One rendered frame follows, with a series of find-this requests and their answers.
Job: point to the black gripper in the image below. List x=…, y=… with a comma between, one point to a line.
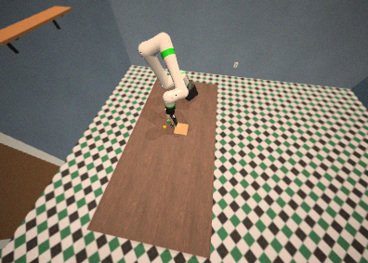
x=172, y=116

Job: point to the orange flat square mat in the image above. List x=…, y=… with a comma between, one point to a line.
x=181, y=129

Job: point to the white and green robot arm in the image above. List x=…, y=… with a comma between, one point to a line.
x=148, y=50

